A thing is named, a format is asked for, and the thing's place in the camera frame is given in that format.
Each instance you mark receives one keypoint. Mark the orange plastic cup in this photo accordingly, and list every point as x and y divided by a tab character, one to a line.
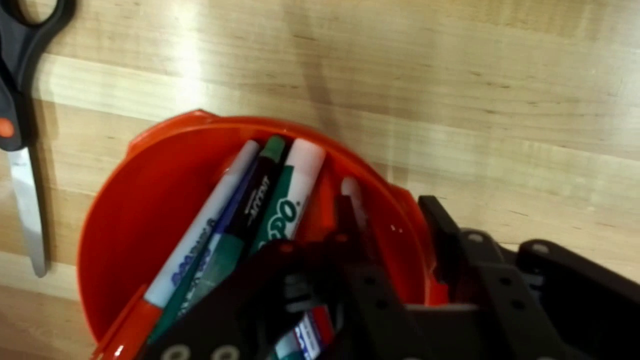
152	200

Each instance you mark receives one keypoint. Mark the marker with white tip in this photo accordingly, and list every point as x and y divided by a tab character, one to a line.
353	196

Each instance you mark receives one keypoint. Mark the marker with red blue label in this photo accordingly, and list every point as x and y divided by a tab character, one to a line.
310	333

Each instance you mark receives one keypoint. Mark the green Expo marker white cap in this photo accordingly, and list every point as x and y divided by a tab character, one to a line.
302	166

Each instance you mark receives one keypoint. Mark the white marker red cap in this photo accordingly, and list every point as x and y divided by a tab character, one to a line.
201	233

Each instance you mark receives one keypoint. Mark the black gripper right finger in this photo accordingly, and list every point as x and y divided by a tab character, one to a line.
506	307

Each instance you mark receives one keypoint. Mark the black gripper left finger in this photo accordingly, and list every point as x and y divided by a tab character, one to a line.
372	300

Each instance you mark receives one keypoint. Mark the black and green marker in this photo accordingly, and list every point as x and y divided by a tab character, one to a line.
257	192

